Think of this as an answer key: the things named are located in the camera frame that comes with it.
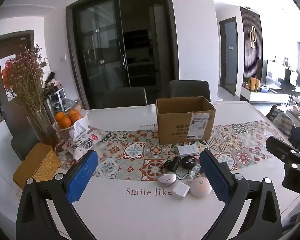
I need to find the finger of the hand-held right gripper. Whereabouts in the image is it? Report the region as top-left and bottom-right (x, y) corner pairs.
(266, 136), (300, 174)

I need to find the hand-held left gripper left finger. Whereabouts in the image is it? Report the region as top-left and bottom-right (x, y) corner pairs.
(16, 149), (99, 240)

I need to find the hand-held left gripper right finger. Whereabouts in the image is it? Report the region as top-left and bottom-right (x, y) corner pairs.
(199, 149), (283, 240)

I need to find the pale pink round device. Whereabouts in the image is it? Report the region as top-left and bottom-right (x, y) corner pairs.
(189, 177), (212, 197)

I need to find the white suited figurine keychain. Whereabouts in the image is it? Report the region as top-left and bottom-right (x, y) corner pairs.
(186, 166), (200, 180)

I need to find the white square charger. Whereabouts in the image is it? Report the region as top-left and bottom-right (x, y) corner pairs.
(172, 182), (190, 200)

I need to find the silver round device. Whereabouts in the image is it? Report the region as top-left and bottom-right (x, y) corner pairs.
(157, 172), (177, 187)

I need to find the brown cardboard box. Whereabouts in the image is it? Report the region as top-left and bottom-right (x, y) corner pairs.
(155, 96), (217, 145)

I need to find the chair with patterned cushion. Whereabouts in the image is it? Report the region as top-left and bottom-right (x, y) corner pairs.
(266, 104), (297, 133)

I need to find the black round device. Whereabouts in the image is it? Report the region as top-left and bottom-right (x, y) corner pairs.
(180, 155), (199, 168)

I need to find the floral tissue cover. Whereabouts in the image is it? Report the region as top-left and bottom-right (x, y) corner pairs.
(64, 117), (113, 160)

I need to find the white multi-port power strip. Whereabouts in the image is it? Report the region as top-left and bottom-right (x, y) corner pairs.
(177, 145), (198, 156)

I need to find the black power adapter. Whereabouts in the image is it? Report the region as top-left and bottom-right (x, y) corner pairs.
(165, 156), (182, 173)

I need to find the white fruit basket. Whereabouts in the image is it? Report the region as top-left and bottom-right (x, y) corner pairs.
(52, 109), (88, 139)

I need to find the yellow woven box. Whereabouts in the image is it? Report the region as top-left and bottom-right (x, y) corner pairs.
(13, 143), (62, 189)

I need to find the white low cabinet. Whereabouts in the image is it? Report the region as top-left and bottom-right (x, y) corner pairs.
(241, 86), (290, 105)

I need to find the patterned printed tablecloth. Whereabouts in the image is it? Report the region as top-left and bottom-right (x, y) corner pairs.
(0, 100), (300, 240)

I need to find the glass vase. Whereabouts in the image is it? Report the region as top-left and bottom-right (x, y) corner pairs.
(27, 107), (59, 148)

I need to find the television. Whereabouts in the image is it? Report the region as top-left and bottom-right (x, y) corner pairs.
(265, 60), (298, 88)

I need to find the white cubby shelf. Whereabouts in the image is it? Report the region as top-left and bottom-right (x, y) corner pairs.
(50, 87), (67, 110)

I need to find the dark framed room door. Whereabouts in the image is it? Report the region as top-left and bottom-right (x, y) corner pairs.
(219, 17), (239, 96)

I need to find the dried flower bouquet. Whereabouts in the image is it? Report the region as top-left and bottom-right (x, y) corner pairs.
(5, 42), (49, 113)

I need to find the red door decoration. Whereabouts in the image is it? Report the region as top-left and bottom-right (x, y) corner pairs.
(1, 59), (15, 85)

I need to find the dark glass sliding door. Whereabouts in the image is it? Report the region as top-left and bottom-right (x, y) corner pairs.
(66, 0), (179, 109)

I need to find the dark slatted wall panel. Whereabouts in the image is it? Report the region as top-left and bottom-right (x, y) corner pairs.
(240, 6), (263, 93)

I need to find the gold wall ornament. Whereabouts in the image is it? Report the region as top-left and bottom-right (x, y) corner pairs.
(249, 25), (257, 49)

